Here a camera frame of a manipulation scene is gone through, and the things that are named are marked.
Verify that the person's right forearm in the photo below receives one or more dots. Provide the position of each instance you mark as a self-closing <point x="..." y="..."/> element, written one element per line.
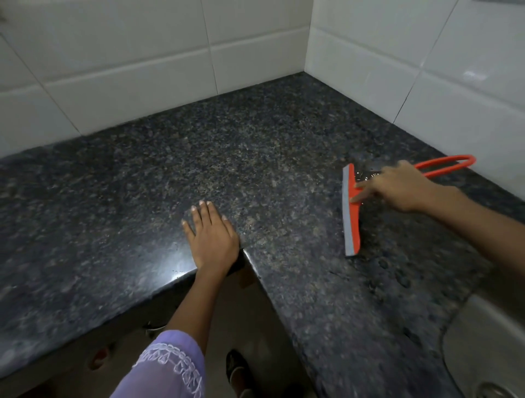
<point x="480" y="229"/>

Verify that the person's left little finger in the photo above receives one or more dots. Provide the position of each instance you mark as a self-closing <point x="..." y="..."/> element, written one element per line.
<point x="188" y="231"/>

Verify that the purple embroidered sleeve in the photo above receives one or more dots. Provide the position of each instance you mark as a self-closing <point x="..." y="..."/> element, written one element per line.
<point x="164" y="369"/>

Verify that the orange squeegee with grey blade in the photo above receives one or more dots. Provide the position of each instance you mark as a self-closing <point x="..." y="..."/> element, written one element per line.
<point x="352" y="229"/>

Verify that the person's left thumb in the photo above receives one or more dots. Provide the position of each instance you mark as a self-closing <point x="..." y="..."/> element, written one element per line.
<point x="229" y="229"/>

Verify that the stainless steel sink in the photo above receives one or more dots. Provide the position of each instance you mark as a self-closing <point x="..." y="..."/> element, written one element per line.
<point x="488" y="336"/>

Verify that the person's right hand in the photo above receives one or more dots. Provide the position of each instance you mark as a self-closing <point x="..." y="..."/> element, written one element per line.
<point x="402" y="188"/>

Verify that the person's left middle finger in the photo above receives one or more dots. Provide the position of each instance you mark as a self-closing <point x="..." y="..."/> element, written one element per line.
<point x="204" y="217"/>

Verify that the person's right thumb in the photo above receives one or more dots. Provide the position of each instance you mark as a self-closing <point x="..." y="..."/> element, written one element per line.
<point x="365" y="196"/>

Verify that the person's left hand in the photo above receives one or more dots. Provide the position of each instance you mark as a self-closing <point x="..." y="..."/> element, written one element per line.
<point x="213" y="242"/>

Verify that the black sandal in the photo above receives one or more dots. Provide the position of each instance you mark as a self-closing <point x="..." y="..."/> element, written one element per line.
<point x="237" y="369"/>

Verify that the person's left forearm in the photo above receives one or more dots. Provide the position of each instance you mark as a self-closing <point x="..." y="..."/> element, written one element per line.
<point x="201" y="303"/>

